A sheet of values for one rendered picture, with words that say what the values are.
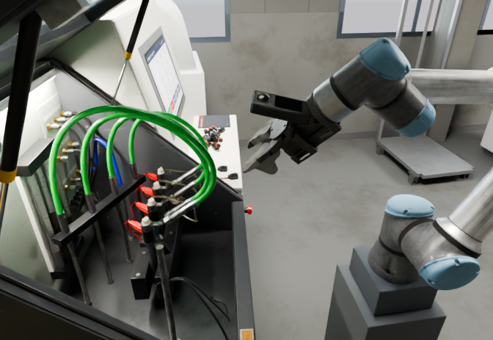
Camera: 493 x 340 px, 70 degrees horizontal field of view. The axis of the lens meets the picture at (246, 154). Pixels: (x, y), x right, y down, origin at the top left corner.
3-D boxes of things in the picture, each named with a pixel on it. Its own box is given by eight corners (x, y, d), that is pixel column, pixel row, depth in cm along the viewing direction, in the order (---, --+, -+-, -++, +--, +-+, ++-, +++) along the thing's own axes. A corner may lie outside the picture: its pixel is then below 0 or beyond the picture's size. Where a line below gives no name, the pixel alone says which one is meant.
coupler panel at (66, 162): (77, 205, 105) (49, 108, 91) (65, 206, 105) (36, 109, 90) (91, 182, 117) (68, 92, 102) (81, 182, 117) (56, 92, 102)
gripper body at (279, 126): (295, 167, 71) (343, 135, 64) (264, 143, 68) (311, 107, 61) (296, 143, 77) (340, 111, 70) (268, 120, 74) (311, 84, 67)
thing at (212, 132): (225, 152, 150) (224, 140, 148) (200, 153, 150) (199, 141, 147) (224, 130, 170) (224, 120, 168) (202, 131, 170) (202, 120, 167)
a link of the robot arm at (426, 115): (412, 94, 72) (380, 62, 67) (449, 114, 62) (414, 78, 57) (384, 123, 74) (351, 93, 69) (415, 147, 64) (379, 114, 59)
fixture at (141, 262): (174, 315, 98) (169, 276, 90) (138, 317, 97) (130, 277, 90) (185, 233, 127) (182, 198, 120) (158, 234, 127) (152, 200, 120)
